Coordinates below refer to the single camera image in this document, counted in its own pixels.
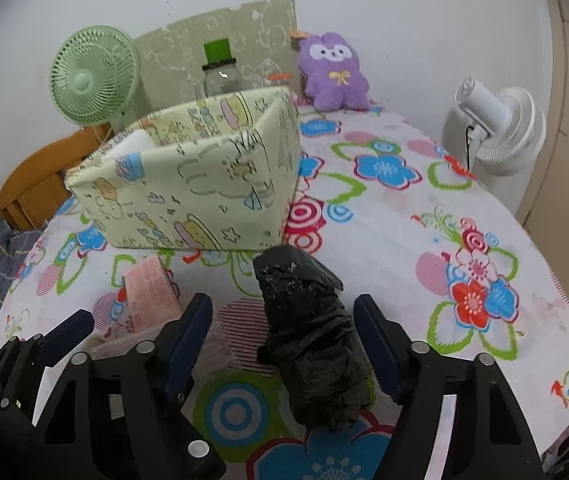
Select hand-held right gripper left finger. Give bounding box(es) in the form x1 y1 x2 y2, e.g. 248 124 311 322
32 294 212 480

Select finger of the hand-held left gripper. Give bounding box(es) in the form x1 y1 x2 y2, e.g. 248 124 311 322
37 309 96 362
178 425 226 480

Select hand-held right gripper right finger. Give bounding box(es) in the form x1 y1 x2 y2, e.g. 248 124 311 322
353 294 545 480

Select black plastic bag roll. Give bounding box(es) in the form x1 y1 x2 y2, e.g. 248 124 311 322
253 246 377 431

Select pink tissue packet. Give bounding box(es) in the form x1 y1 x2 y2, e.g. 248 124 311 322
122 255 182 333

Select cartoon print storage box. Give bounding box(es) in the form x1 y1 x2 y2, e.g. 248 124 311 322
64 85 302 252

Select wooden bed headboard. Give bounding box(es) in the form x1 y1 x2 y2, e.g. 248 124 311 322
0 127 110 231

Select green desk fan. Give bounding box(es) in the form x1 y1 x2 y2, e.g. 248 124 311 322
49 26 141 133

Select white standing fan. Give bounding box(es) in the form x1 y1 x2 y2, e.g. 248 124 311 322
440 77 547 177

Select glass bottle with green lid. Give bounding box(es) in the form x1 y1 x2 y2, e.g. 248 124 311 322
197 37 245 98

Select purple plush rabbit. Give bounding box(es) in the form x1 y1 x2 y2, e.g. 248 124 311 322
289 30 372 112

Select small jar with orange lid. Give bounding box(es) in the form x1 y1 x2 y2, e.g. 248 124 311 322
264 71 295 96

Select green patterned board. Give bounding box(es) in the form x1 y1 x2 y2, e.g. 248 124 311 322
133 0 297 111

